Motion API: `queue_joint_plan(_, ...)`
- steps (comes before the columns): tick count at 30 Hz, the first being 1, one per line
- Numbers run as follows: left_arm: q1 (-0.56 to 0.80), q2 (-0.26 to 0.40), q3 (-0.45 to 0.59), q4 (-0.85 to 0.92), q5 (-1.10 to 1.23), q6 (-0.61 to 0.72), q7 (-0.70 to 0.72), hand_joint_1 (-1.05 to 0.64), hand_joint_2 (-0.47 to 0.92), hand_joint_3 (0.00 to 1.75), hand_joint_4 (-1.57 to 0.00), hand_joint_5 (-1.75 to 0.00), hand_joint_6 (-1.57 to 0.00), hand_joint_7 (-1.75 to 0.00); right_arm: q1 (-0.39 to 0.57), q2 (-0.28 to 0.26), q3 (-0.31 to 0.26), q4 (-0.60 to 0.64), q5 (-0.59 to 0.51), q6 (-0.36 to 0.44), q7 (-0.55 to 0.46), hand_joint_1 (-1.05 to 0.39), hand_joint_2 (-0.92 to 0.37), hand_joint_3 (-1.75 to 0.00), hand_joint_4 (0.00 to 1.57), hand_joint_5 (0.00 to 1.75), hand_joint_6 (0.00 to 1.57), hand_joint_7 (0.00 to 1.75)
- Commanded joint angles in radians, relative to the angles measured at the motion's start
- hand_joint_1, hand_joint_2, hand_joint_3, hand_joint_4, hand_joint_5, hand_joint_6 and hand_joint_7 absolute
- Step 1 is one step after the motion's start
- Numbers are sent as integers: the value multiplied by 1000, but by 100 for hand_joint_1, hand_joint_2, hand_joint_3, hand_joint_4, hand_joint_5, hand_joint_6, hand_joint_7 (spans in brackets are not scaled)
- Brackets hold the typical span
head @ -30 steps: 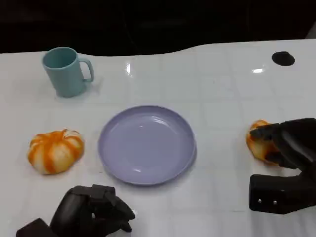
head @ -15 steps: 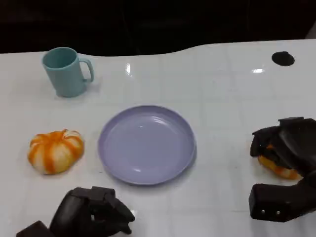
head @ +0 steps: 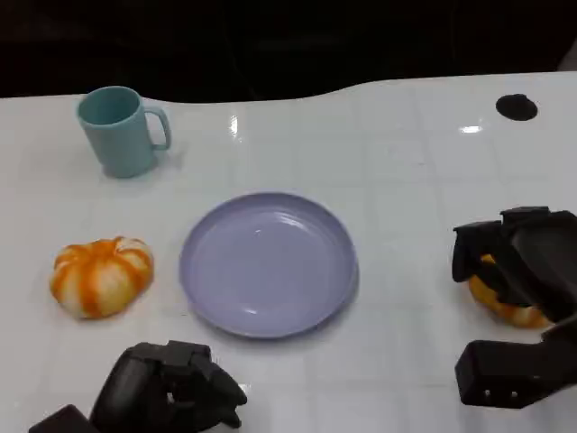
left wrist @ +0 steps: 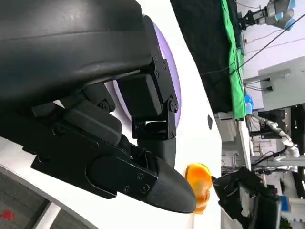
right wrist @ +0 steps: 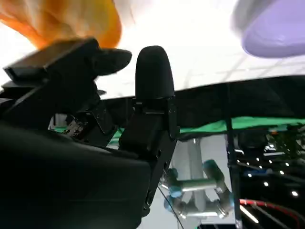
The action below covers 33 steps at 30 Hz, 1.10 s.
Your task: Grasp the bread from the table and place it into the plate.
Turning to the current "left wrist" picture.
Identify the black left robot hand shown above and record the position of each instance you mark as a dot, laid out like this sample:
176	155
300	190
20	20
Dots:
71	59

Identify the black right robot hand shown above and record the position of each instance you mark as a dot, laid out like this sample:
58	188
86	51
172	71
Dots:
231	188

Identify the orange and white bread roll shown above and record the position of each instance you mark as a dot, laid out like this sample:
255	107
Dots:
199	181

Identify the white desk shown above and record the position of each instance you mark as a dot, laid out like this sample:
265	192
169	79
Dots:
243	143

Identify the lilac plate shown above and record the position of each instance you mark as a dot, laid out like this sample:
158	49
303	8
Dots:
172	71

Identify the grey machine cabinet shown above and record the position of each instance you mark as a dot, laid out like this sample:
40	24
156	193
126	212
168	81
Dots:
283	86

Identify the green cloth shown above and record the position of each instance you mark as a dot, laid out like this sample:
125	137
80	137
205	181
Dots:
234	71

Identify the black cloth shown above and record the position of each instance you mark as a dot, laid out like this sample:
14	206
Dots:
207	47

